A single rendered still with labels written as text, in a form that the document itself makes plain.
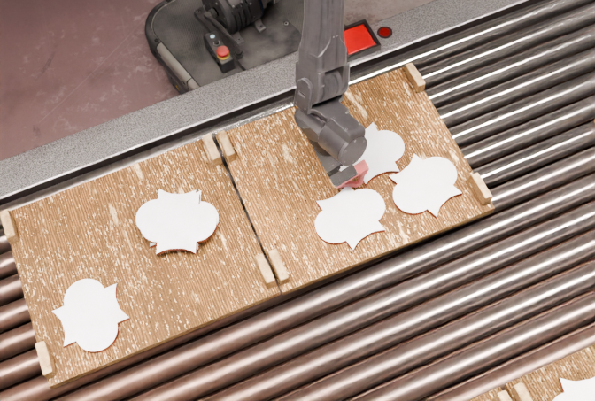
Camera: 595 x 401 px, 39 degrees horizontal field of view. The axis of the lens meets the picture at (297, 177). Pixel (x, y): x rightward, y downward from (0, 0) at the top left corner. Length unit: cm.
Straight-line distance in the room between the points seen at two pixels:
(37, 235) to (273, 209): 43
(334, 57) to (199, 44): 136
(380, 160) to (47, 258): 62
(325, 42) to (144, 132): 51
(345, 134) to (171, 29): 145
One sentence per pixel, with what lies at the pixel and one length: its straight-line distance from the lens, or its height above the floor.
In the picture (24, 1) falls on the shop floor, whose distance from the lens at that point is 325.
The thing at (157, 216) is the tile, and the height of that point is 97.
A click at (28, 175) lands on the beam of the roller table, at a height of 92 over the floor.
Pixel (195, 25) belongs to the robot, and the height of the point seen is 24.
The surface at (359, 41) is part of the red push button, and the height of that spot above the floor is 93.
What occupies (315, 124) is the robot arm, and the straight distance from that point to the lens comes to 136.
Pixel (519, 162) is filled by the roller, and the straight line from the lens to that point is 161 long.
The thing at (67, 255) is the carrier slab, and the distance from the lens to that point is 154.
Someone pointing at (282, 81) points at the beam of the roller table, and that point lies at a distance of 168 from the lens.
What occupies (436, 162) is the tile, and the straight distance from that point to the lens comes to 155.
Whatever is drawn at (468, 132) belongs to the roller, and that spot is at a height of 92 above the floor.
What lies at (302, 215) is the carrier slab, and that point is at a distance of 150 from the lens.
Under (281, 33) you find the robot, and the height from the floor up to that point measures 26.
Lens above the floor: 227
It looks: 60 degrees down
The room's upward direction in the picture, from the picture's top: 5 degrees counter-clockwise
